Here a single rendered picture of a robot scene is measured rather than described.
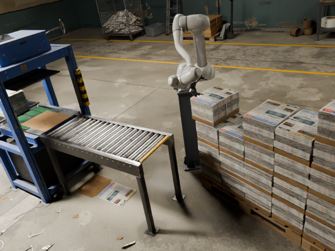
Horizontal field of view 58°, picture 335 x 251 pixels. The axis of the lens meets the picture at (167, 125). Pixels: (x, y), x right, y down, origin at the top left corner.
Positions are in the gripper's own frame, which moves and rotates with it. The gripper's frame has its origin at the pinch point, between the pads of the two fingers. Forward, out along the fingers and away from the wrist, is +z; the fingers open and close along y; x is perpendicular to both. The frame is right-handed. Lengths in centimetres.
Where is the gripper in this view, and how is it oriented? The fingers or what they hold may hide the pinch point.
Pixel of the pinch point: (203, 86)
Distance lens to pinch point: 278.8
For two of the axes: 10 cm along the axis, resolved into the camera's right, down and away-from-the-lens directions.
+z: 7.4, 0.4, 6.7
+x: 6.3, 3.0, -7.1
